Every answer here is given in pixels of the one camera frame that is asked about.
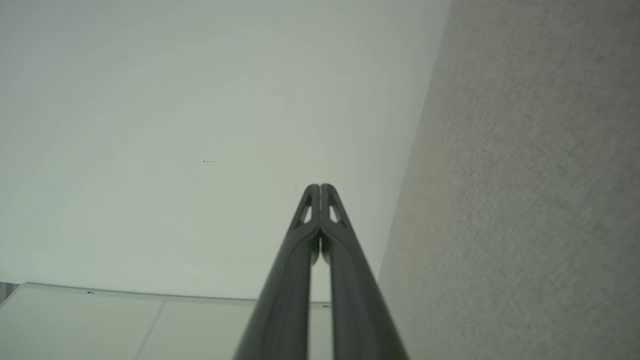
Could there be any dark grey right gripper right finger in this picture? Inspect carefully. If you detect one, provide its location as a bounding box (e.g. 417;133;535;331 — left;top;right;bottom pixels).
320;183;411;360

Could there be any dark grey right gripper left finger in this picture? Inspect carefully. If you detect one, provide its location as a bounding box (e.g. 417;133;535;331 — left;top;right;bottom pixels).
232;183;321;360

